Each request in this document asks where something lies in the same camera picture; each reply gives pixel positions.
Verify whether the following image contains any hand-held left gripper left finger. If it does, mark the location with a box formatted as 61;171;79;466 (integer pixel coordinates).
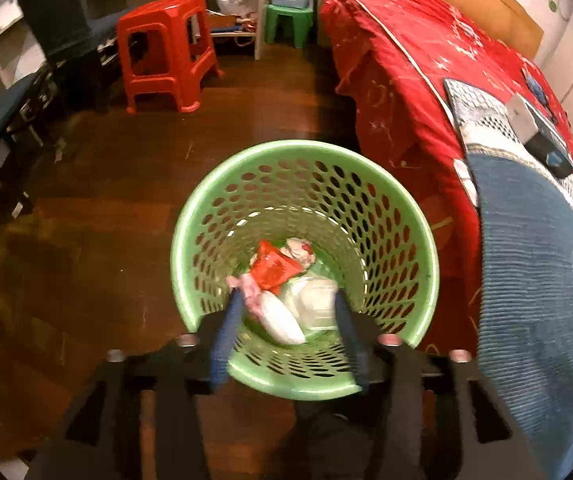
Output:
26;291;244;480

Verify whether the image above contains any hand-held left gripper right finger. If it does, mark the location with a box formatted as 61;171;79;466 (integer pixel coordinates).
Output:
333;291;547;480

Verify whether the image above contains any pink printed packet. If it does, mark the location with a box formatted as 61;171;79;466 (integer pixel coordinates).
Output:
226;274;268;320

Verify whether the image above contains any round lidded plastic container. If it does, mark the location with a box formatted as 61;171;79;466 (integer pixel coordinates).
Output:
282;274;341;333

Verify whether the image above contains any white round paper plate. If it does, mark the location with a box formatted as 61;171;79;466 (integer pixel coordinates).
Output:
259;291;307;347

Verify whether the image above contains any red foil wrapper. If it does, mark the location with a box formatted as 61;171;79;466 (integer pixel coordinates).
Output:
250;239;302;295

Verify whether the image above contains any white red tissue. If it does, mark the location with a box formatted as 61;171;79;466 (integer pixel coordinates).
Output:
280;238;316;272

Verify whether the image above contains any green plastic basket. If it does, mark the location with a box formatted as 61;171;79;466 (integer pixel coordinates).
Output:
170;139;440;402

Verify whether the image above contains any red printed blanket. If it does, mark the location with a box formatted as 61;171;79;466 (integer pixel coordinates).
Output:
320;0;573;361

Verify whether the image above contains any black cardboard box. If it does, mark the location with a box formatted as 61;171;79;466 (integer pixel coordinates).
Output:
505;93;573;181

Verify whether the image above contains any small blue object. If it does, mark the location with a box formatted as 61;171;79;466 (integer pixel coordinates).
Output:
523;71;558;127

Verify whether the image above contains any red plastic stool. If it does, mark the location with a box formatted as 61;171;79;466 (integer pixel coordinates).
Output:
116;0;223;115

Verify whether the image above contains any green plastic stool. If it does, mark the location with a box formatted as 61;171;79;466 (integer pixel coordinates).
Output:
264;3;316;51

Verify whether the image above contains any white shelf unit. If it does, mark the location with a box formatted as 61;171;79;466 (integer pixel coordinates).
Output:
188;0;329;61

